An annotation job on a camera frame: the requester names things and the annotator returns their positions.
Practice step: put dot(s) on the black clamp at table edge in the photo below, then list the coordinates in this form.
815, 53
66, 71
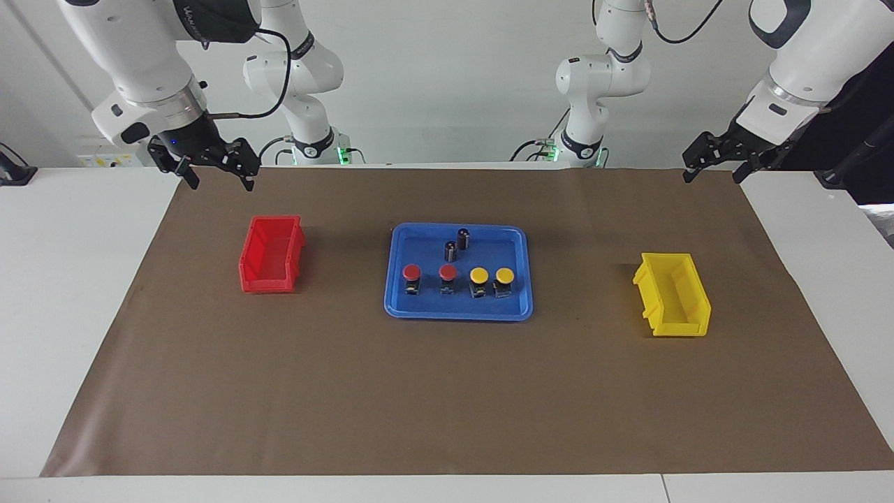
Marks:
14, 173

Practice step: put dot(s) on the brown table mat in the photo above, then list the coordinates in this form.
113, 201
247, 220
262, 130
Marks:
461, 398

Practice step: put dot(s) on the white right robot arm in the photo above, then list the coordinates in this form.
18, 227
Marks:
133, 49

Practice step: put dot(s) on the black stand foot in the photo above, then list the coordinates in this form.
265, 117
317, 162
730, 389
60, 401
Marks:
848, 168

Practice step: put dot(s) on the white wall socket box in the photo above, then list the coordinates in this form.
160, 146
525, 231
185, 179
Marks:
105, 159

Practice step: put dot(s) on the red plastic bin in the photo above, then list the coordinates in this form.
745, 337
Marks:
269, 258

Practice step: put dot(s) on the yellow plastic bin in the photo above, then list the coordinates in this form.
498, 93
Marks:
674, 297

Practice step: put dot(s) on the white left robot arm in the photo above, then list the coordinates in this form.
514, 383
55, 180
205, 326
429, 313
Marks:
803, 70

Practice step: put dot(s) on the blue plastic tray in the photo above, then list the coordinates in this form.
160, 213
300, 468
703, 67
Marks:
426, 307

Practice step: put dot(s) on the grey object at table edge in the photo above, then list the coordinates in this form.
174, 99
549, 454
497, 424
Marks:
880, 223

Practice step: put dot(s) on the black backdrop panel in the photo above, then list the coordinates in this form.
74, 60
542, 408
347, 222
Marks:
866, 105

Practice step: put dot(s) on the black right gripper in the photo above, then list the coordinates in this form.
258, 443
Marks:
185, 143

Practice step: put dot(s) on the black cylindrical capacitor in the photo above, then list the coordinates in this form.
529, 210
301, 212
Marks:
464, 239
450, 252

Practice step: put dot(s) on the red push button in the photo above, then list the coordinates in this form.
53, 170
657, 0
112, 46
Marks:
448, 272
412, 272

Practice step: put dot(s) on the yellow push button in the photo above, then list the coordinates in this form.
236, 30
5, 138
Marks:
504, 275
478, 275

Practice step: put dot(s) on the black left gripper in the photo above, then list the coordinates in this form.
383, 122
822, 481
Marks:
733, 150

